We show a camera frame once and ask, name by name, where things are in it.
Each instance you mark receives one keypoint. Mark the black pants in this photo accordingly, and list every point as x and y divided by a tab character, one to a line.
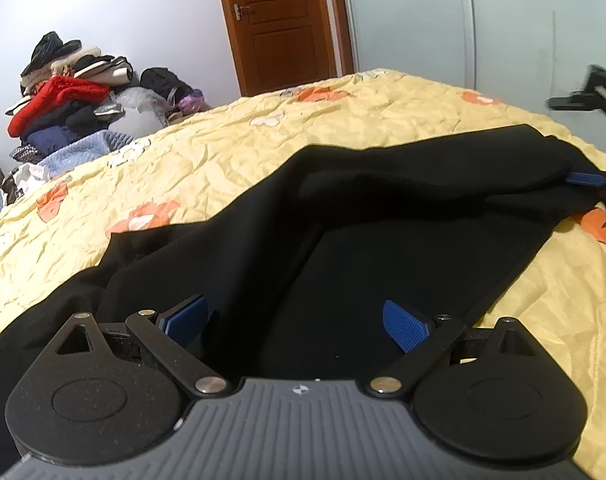
383	200

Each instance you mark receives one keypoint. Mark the purple bag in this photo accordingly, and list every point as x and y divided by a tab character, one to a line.
192	101

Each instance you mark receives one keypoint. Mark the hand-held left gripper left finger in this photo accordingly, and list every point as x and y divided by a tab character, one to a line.
185	319

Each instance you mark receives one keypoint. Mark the pale wardrobe sliding door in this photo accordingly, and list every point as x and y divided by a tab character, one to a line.
413	15

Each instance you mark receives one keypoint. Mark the black crumpled garment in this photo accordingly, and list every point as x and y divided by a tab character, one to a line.
48	52

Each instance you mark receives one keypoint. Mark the red knit sweater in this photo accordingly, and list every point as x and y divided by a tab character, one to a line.
58	92

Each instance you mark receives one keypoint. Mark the dark navy clothes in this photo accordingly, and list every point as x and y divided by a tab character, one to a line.
68	117

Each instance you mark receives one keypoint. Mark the yellow printed bedsheet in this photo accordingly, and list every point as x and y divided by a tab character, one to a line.
233	155

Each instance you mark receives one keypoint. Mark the grey plastic bag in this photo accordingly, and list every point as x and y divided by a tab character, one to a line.
140	110

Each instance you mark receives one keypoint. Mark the brown wooden door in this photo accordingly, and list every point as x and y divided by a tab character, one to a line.
283	25

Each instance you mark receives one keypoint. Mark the black bag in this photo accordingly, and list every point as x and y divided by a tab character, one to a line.
163	80

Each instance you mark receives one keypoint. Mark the striped folded clothes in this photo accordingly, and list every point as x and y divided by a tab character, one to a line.
98	67

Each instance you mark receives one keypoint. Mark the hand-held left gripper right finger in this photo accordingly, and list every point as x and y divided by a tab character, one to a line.
405	325

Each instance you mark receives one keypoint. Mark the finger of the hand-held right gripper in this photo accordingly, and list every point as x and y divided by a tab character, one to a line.
585	178
593	95

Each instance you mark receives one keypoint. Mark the white crumpled cloth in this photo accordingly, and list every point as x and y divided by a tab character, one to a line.
28	176

